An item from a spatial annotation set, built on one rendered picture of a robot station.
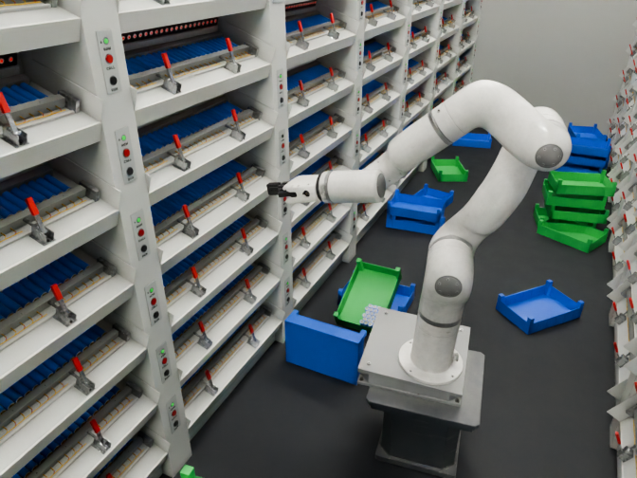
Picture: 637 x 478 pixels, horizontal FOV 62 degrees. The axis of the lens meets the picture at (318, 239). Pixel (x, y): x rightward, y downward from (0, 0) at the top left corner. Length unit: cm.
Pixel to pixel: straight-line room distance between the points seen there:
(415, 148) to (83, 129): 71
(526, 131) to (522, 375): 123
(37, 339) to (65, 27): 62
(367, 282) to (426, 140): 124
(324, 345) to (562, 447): 85
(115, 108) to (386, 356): 102
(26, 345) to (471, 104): 105
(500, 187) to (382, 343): 65
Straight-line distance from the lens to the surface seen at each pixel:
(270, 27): 172
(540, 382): 221
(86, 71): 119
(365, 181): 131
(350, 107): 243
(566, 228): 333
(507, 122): 122
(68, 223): 122
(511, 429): 201
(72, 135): 116
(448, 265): 133
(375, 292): 236
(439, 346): 155
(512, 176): 131
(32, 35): 110
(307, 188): 138
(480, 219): 133
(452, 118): 123
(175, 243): 149
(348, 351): 196
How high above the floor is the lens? 142
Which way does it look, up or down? 29 degrees down
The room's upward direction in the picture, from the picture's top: straight up
